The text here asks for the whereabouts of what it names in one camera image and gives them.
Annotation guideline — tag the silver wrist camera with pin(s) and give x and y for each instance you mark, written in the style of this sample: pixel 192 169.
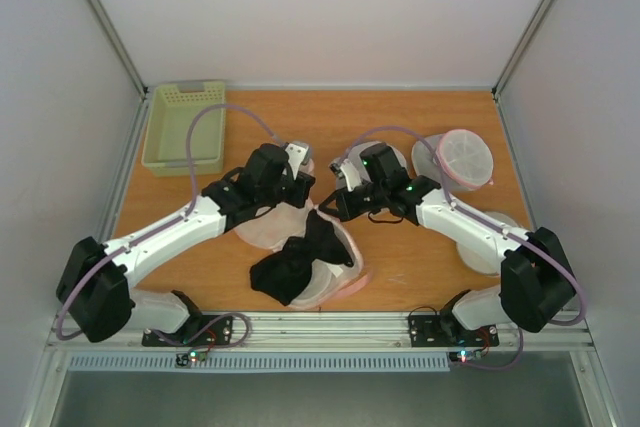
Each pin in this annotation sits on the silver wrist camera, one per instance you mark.
pixel 299 154
pixel 346 174

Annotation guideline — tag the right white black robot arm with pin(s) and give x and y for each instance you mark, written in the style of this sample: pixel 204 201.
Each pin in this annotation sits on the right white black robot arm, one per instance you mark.
pixel 535 278

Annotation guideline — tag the aluminium front rail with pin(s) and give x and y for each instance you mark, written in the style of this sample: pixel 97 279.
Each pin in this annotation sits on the aluminium front rail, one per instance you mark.
pixel 341 332

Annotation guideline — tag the small circuit board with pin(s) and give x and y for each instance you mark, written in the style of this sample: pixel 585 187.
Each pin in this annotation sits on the small circuit board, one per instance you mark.
pixel 189 359
pixel 468 355

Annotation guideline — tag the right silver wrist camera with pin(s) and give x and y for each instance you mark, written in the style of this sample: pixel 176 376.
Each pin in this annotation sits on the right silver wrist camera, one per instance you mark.
pixel 346 174

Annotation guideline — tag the right small circuit board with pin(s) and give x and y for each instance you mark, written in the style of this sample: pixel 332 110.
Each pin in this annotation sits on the right small circuit board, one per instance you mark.
pixel 468 355

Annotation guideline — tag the black bra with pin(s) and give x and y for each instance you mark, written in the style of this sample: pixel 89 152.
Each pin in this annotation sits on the black bra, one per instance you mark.
pixel 287 273

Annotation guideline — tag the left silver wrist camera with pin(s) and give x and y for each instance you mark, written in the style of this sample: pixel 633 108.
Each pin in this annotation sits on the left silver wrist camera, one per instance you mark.
pixel 299 154

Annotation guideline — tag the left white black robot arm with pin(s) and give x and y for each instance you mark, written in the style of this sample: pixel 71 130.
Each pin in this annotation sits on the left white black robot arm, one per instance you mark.
pixel 98 278

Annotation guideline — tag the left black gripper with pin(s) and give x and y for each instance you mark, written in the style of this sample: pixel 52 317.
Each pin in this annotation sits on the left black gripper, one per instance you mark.
pixel 306 182

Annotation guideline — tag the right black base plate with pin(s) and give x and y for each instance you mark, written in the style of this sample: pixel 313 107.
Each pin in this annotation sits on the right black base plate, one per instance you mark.
pixel 426 329

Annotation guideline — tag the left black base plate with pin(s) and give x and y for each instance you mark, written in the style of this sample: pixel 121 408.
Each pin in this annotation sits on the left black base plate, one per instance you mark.
pixel 197 331

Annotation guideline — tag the pink trimmed mesh laundry bag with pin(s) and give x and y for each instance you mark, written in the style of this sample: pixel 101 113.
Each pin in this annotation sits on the pink trimmed mesh laundry bag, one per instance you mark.
pixel 460 154

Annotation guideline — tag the green plastic basket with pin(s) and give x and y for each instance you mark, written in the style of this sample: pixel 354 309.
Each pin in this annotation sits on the green plastic basket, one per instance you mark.
pixel 173 109

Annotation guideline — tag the grey slotted cable duct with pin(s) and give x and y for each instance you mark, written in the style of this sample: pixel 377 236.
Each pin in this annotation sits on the grey slotted cable duct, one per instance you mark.
pixel 262 363

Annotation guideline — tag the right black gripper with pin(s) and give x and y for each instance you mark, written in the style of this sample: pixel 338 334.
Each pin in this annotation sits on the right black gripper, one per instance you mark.
pixel 347 202

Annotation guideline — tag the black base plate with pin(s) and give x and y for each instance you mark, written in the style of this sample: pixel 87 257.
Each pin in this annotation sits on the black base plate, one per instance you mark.
pixel 426 329
pixel 197 331

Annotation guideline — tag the floral bra laundry bag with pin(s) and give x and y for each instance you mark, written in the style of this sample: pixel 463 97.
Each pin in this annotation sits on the floral bra laundry bag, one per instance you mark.
pixel 271 230

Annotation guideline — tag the left small circuit board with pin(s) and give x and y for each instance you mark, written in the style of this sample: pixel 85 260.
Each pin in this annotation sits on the left small circuit board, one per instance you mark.
pixel 189 359

